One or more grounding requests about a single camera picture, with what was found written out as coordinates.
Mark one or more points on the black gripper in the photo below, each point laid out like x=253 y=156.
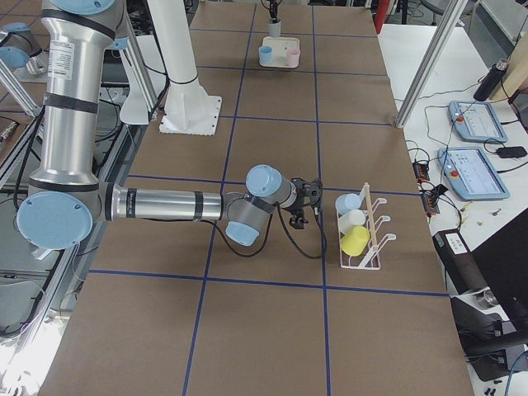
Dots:
x=272 y=11
x=296 y=209

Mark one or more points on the grey cup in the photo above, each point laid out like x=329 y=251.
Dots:
x=274 y=28

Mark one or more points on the light blue cup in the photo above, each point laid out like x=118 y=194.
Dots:
x=347 y=202

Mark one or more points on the white cream cup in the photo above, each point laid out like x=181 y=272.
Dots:
x=351 y=219

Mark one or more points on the yellow cup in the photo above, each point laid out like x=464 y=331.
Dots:
x=354 y=241

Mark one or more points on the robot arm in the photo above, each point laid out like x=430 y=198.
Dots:
x=66 y=199

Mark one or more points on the blue cup on tray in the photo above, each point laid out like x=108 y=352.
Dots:
x=265 y=55

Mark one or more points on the pink cup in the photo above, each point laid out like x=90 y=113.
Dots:
x=292 y=57

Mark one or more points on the cream serving tray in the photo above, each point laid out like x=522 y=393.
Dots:
x=279 y=47

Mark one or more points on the black box with label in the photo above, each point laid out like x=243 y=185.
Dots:
x=462 y=272

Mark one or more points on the near teach pendant tablet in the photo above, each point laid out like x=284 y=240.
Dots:
x=471 y=175

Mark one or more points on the teach pendant tablet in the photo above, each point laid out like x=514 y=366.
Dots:
x=471 y=175
x=476 y=122

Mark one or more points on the far teach pendant tablet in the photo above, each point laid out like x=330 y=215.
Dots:
x=476 y=122

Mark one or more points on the black monitor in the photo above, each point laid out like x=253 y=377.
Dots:
x=502 y=260

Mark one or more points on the black water bottle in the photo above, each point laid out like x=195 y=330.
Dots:
x=491 y=80

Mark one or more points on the black power adapter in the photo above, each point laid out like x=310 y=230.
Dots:
x=511 y=152

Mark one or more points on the white wire cup rack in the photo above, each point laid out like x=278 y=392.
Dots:
x=370 y=258

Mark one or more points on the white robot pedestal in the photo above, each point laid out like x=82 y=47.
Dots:
x=188 y=108

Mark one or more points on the aluminium frame post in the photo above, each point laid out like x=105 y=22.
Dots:
x=437 y=44

